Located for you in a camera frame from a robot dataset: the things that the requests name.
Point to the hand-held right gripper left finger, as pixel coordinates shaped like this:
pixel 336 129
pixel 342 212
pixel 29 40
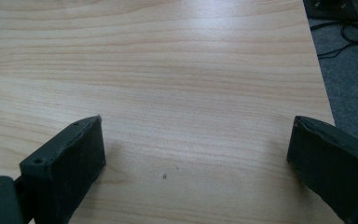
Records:
pixel 65 168

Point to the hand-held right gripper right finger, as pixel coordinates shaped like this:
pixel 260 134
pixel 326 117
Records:
pixel 332 165

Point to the black equipment base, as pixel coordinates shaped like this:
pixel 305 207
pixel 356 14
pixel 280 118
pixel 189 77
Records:
pixel 332 8

